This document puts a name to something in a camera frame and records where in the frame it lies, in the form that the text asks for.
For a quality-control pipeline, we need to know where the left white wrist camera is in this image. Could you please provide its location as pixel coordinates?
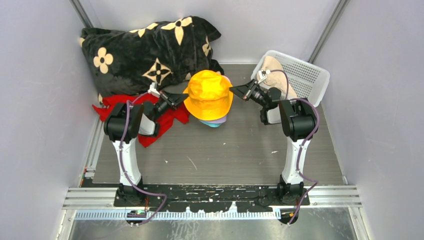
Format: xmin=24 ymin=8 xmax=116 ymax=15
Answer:
xmin=147 ymin=82 xmax=161 ymax=98

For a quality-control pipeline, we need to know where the beige bucket hat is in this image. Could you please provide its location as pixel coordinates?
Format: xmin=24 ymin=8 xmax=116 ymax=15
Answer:
xmin=256 ymin=55 xmax=298 ymax=100

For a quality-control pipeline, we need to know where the lavender bucket hat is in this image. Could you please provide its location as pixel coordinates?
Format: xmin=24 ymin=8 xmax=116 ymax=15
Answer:
xmin=206 ymin=115 xmax=227 ymax=125

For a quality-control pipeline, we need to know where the white plastic basket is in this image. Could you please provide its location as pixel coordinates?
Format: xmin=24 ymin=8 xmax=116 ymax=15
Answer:
xmin=250 ymin=50 xmax=331 ymax=107

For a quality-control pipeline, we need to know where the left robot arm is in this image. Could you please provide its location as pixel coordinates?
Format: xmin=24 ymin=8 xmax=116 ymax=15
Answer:
xmin=98 ymin=91 xmax=189 ymax=207

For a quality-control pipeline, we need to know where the purple cable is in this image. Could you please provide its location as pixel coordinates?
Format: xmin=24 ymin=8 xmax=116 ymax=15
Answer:
xmin=118 ymin=92 xmax=168 ymax=227
xmin=268 ymin=68 xmax=321 ymax=226

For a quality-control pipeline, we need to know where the turquoise bucket hat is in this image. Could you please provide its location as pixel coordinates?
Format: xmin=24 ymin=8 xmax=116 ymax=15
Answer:
xmin=200 ymin=120 xmax=222 ymax=128

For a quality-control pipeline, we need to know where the red cloth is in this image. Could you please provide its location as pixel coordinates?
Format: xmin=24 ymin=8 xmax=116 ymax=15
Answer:
xmin=92 ymin=93 xmax=190 ymax=148

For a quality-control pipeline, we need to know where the black floral plush pillow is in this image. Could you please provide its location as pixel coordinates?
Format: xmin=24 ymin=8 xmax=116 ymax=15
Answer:
xmin=79 ymin=15 xmax=224 ymax=97

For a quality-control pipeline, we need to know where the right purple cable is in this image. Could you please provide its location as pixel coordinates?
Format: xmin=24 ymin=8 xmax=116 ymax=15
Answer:
xmin=268 ymin=68 xmax=321 ymax=226

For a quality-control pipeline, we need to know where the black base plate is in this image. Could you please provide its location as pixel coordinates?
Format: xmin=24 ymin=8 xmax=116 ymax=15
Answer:
xmin=113 ymin=184 xmax=310 ymax=211

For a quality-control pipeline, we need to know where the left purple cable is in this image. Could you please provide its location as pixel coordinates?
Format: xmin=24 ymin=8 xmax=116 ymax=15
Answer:
xmin=118 ymin=92 xmax=168 ymax=227

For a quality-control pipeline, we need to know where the pink bucket hat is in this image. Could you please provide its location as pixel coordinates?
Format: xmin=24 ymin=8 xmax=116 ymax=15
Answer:
xmin=221 ymin=75 xmax=233 ymax=88

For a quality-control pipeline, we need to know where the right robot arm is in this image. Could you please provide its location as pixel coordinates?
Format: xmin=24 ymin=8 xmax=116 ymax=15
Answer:
xmin=229 ymin=80 xmax=319 ymax=206

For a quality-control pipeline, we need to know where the yellow bucket hat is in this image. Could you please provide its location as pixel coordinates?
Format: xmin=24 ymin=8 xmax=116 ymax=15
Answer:
xmin=183 ymin=70 xmax=234 ymax=121

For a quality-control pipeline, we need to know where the aluminium rail frame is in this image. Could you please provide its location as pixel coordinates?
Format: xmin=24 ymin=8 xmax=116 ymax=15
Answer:
xmin=62 ymin=187 xmax=363 ymax=221

